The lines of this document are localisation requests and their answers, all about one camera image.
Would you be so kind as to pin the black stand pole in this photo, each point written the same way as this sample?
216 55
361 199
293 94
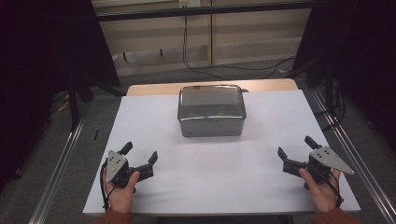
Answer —
74 109

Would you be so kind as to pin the white table board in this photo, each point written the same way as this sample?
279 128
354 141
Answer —
211 180

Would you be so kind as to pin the aluminium floor rail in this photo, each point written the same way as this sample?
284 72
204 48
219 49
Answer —
57 174
355 158

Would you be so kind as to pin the black horizontal bar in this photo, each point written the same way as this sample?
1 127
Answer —
202 11

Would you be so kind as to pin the person's left hand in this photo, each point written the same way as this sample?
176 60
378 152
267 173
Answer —
122 197

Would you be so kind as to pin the white wall outlet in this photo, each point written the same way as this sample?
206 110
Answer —
189 3

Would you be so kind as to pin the black curtain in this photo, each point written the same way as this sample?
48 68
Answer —
358 56
46 62

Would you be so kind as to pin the person's right hand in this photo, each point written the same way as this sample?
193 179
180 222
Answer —
322 194

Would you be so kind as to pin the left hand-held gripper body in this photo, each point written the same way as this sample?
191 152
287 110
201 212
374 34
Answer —
115 166

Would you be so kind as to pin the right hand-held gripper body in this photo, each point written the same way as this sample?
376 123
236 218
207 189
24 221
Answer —
325 161

